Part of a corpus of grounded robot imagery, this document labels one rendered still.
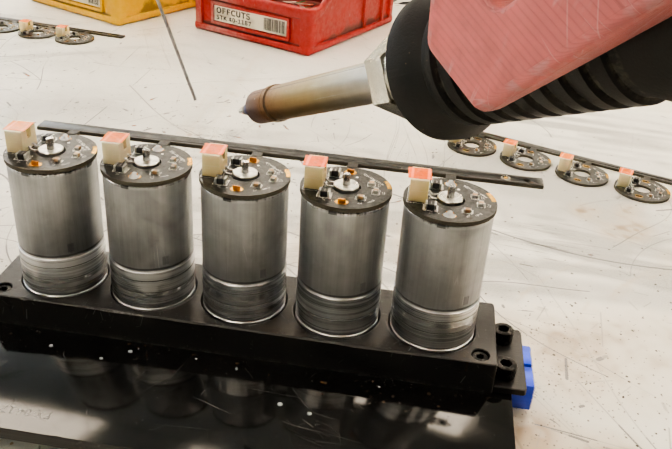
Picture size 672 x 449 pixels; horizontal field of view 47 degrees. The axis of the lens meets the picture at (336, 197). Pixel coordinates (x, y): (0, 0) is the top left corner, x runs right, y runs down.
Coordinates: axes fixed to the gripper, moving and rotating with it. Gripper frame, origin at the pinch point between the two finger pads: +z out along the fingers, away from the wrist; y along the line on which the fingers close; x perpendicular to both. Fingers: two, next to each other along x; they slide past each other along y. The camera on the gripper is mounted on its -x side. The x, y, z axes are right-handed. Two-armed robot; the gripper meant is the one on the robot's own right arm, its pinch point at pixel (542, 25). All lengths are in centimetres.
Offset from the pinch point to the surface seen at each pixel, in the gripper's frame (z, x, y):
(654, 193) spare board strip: 15.4, -1.9, -22.3
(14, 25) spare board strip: 33.5, -35.5, -5.1
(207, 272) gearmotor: 12.8, -3.9, 0.4
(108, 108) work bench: 25.8, -20.8, -4.9
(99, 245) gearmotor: 14.3, -6.5, 2.4
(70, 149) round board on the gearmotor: 12.1, -8.5, 2.7
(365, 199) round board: 9.0, -2.7, -2.7
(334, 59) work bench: 26.4, -22.0, -20.9
